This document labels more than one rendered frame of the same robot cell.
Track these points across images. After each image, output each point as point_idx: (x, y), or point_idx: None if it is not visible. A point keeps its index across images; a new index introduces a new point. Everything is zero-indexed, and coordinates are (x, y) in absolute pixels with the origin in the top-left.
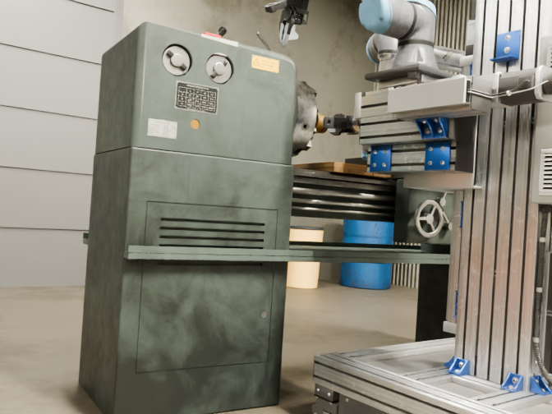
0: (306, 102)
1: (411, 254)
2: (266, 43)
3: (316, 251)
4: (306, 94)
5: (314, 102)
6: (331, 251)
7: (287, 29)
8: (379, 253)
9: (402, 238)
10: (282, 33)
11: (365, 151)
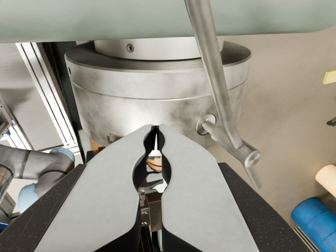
0: (76, 105)
1: (78, 145)
2: (189, 17)
3: (50, 45)
4: (84, 115)
5: (82, 125)
6: (55, 63)
7: (62, 187)
8: (69, 116)
9: (90, 152)
10: (170, 163)
11: (52, 152)
